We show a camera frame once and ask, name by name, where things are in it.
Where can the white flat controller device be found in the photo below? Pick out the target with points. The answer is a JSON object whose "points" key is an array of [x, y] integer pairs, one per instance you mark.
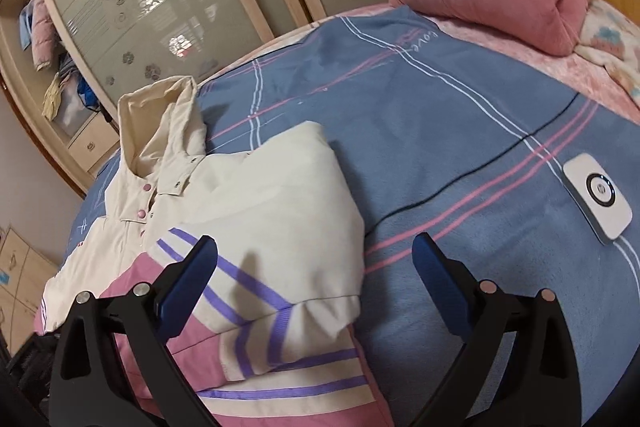
{"points": [[597, 197]]}

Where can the yellow cloth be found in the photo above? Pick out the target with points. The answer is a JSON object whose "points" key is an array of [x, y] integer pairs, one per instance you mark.
{"points": [[51, 99]]}

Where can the blue plaid blanket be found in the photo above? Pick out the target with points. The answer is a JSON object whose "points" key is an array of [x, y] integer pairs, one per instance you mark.
{"points": [[450, 132]]}

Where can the hanging light blue garment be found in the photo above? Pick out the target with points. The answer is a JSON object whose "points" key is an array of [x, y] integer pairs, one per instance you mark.
{"points": [[26, 27]]}

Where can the floral pillow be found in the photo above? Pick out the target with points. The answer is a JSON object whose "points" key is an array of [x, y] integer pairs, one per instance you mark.
{"points": [[610, 37]]}

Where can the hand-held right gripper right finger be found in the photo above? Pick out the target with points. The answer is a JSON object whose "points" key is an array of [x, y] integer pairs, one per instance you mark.
{"points": [[441, 278]]}

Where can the light wooden wardrobe drawer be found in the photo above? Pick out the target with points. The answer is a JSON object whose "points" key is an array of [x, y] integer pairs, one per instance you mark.
{"points": [[92, 144]]}

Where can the dark blue cloth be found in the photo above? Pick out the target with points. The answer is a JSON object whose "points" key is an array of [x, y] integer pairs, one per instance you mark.
{"points": [[89, 93]]}

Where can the clear plastic storage box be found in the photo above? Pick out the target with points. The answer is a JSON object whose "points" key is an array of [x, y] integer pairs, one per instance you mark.
{"points": [[70, 114]]}

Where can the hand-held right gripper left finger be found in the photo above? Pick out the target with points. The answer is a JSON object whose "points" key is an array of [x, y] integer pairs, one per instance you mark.
{"points": [[186, 286]]}

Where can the cream and pink hooded jacket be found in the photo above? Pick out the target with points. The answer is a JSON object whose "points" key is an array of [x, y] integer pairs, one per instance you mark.
{"points": [[280, 187]]}

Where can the light wooden side cabinet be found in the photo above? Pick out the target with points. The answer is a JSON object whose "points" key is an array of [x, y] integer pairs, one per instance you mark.
{"points": [[22, 282]]}

